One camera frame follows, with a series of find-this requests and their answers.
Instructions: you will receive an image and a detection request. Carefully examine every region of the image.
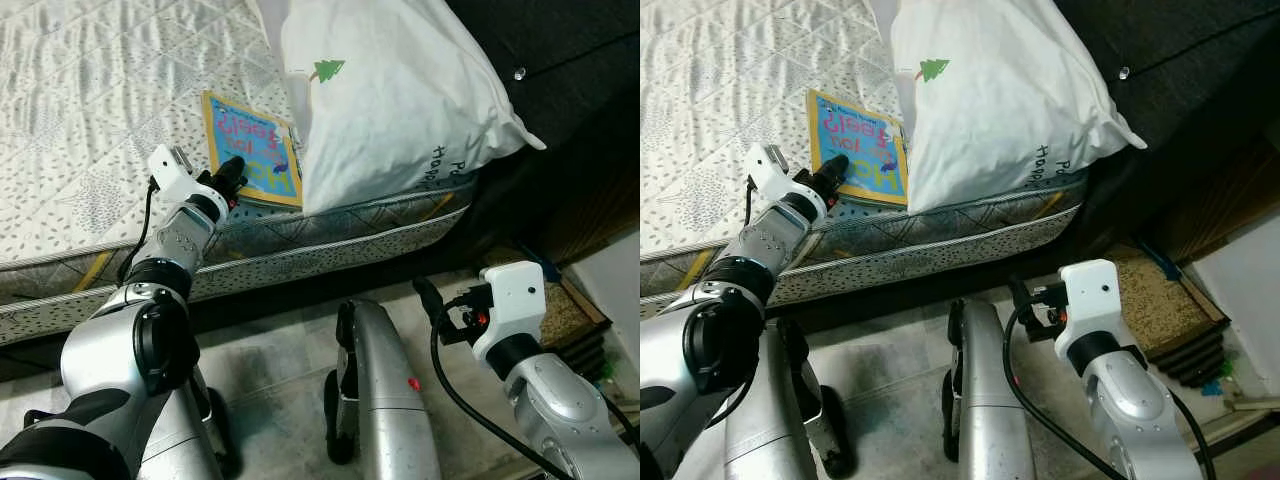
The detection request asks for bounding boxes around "dark tufted headboard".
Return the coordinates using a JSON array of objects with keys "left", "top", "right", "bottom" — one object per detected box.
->
[
  {"left": 445, "top": 0, "right": 641, "bottom": 271},
  {"left": 1055, "top": 0, "right": 1280, "bottom": 266}
]

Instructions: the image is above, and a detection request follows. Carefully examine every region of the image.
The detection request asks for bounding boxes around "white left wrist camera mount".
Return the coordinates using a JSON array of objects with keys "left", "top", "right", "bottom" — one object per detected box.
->
[
  {"left": 147, "top": 145, "right": 199, "bottom": 204},
  {"left": 745, "top": 143, "right": 801, "bottom": 204}
]

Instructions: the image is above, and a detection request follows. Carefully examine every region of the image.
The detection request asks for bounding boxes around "brown mat board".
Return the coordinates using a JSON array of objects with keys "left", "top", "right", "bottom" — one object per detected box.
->
[
  {"left": 500, "top": 245, "right": 613, "bottom": 386},
  {"left": 1105, "top": 243, "right": 1233, "bottom": 389}
]

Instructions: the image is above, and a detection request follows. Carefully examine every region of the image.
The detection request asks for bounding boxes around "blue yellow children's book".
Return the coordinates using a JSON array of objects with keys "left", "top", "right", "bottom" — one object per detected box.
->
[
  {"left": 200, "top": 90, "right": 304, "bottom": 211},
  {"left": 806, "top": 88, "right": 909, "bottom": 209}
]

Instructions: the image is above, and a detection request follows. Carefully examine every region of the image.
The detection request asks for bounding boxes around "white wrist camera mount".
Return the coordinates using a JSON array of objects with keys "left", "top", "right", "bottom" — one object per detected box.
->
[
  {"left": 147, "top": 145, "right": 199, "bottom": 204},
  {"left": 1055, "top": 260, "right": 1121, "bottom": 363},
  {"left": 745, "top": 143, "right": 801, "bottom": 204},
  {"left": 472, "top": 262, "right": 547, "bottom": 363}
]

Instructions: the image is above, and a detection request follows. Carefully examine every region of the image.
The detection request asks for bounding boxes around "silver right robot leg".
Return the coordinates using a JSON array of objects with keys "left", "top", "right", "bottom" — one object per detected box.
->
[
  {"left": 322, "top": 298, "right": 441, "bottom": 480},
  {"left": 940, "top": 298, "right": 1036, "bottom": 480}
]

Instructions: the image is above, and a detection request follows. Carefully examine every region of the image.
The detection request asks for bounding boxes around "white printed pillow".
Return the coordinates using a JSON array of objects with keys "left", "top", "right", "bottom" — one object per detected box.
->
[
  {"left": 278, "top": 0, "right": 548, "bottom": 216},
  {"left": 890, "top": 0, "right": 1148, "bottom": 214}
]

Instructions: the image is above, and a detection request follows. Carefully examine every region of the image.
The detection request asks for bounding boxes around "dark bed base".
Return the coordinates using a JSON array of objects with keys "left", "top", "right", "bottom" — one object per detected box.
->
[
  {"left": 640, "top": 205, "right": 1111, "bottom": 331},
  {"left": 0, "top": 215, "right": 501, "bottom": 361}
]

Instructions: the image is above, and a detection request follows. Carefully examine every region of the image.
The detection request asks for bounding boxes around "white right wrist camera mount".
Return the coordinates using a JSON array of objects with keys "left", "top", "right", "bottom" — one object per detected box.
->
[
  {"left": 1055, "top": 260, "right": 1121, "bottom": 363},
  {"left": 472, "top": 262, "right": 547, "bottom": 363}
]

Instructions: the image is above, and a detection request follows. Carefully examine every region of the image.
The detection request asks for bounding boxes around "grey quilted mattress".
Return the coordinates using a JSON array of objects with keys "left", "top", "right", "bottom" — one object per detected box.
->
[
  {"left": 640, "top": 0, "right": 1089, "bottom": 311},
  {"left": 0, "top": 0, "right": 479, "bottom": 346}
]

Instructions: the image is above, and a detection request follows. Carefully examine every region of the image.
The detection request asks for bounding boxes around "silver left robot leg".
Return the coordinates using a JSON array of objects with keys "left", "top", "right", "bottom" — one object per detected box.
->
[
  {"left": 720, "top": 320, "right": 856, "bottom": 480},
  {"left": 135, "top": 365, "right": 243, "bottom": 480}
]

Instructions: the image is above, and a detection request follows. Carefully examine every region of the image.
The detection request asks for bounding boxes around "silver robot leg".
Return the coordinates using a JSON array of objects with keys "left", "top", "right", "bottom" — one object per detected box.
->
[
  {"left": 720, "top": 320, "right": 856, "bottom": 480},
  {"left": 940, "top": 298, "right": 1036, "bottom": 480},
  {"left": 322, "top": 298, "right": 441, "bottom": 480},
  {"left": 135, "top": 365, "right": 243, "bottom": 480}
]

